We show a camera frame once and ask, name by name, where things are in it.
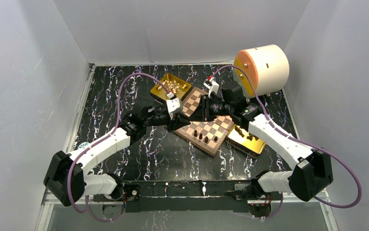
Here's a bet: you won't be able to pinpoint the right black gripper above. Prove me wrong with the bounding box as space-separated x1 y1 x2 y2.
187 95 233 123

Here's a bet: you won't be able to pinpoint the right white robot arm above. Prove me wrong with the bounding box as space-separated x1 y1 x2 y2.
198 78 333 202

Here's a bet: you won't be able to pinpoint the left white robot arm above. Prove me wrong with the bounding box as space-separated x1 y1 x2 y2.
43 105 190 206

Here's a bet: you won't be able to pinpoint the wooden chess board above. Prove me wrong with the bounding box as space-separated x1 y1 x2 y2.
174 88 234 156

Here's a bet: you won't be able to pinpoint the pile of light pieces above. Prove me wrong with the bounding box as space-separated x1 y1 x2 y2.
162 80 189 94

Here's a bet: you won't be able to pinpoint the gold tray light pieces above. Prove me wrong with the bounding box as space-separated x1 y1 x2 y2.
150 73 193 101

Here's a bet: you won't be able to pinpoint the gold tray dark pieces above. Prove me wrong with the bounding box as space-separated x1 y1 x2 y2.
226 125 266 159

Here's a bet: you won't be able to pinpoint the pile of dark pieces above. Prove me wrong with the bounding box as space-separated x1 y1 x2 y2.
235 127 259 141

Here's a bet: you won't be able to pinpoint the white round drawer cabinet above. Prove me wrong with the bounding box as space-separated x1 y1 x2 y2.
233 44 290 99

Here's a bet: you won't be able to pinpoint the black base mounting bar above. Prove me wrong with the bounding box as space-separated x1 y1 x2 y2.
92 180 284 214

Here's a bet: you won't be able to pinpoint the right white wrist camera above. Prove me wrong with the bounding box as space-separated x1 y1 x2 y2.
203 76 219 98

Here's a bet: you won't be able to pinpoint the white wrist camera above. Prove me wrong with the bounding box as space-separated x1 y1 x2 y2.
166 97 183 120
203 76 219 98

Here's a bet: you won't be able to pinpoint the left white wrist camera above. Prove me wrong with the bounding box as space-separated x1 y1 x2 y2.
166 97 183 120

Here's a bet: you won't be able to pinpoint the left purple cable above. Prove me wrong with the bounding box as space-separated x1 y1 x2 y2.
67 72 175 222

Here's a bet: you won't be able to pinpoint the purple cable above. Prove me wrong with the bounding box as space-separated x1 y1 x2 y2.
67 72 175 222
207 64 363 220

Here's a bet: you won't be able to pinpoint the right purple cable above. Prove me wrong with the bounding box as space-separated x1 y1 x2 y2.
207 64 363 220

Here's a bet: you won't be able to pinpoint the aluminium frame rail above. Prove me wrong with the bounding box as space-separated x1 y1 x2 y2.
42 188 108 205

